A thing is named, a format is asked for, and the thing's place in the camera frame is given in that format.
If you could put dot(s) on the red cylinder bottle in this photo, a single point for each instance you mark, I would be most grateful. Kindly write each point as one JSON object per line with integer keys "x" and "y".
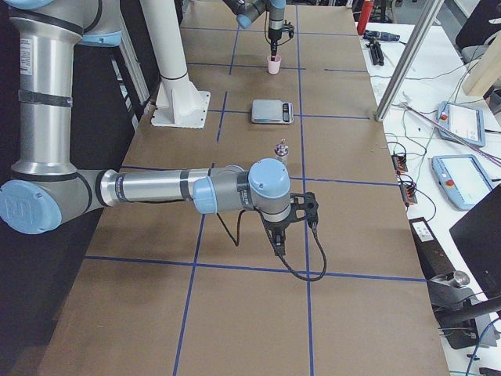
{"x": 366, "y": 10}

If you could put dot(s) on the blue patterned cloth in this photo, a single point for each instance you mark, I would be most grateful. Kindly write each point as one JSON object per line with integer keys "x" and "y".
{"x": 381, "y": 36}

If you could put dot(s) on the teach pendant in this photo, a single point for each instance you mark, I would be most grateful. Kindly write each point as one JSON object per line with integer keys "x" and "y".
{"x": 462, "y": 121}
{"x": 462, "y": 179}

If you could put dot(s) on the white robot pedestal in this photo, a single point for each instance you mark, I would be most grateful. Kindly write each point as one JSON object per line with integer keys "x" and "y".
{"x": 179, "y": 103}

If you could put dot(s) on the glass sauce bottle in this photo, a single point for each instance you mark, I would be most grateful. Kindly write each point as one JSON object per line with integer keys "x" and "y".
{"x": 282, "y": 151}

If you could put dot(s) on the silver kitchen scale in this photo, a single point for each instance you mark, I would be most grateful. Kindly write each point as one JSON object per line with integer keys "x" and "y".
{"x": 272, "y": 111}

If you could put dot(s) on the far teach pendant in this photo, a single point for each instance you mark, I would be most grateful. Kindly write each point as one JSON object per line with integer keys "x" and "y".
{"x": 462, "y": 121}

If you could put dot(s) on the aluminium frame post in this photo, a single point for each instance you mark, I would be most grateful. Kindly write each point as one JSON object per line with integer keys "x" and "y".
{"x": 411, "y": 49}

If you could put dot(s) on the black box with label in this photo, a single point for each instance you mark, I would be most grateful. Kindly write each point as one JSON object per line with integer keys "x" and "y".
{"x": 433, "y": 259}

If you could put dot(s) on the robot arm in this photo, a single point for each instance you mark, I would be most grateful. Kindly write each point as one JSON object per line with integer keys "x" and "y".
{"x": 247, "y": 12}
{"x": 70, "y": 143}

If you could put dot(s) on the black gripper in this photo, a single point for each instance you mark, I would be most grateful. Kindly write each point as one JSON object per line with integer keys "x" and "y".
{"x": 273, "y": 32}
{"x": 275, "y": 227}

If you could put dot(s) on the pink paper cup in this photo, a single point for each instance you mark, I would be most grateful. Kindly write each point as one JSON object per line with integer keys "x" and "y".
{"x": 273, "y": 64}

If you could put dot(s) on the near teach pendant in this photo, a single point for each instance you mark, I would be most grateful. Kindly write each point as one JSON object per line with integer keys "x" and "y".
{"x": 462, "y": 179}

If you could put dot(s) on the black folded tripod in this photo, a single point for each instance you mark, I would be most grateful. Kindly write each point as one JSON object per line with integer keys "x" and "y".
{"x": 375, "y": 52}

